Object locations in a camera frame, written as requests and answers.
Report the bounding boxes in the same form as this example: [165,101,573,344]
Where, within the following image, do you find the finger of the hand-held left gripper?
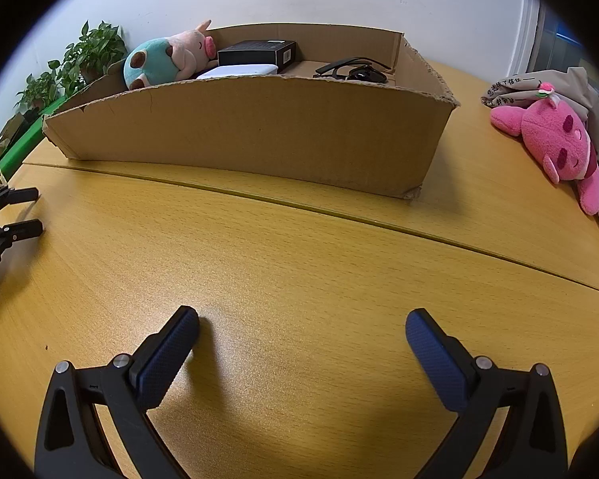
[0,186,41,218]
[0,218,45,249]

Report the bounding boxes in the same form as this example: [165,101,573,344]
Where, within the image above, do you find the wooden desk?
[0,57,599,479]

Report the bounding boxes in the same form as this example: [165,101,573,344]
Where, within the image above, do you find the small potted plant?
[15,72,63,111]

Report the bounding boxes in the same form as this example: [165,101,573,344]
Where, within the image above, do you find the black box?
[218,39,298,75]

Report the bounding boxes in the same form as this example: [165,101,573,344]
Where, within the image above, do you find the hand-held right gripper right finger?
[405,308,575,479]

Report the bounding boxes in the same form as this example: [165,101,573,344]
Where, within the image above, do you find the large potted plant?
[47,20,128,98]

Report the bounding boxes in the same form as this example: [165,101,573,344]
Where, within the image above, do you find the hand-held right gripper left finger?
[34,305,201,479]

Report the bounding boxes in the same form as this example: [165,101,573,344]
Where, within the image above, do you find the teal and pink pig plush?
[123,19,220,91]

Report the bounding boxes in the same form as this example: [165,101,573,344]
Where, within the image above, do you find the white plastic tray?
[196,63,279,81]

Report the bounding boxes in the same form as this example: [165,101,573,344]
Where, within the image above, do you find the beige cloth bag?
[480,66,599,148]

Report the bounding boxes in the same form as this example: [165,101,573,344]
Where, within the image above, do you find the pink plush toy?
[490,91,599,216]

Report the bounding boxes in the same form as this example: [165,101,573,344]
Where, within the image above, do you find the black glasses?
[313,56,395,79]

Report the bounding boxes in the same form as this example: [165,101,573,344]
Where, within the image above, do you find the large cardboard box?
[42,22,461,203]

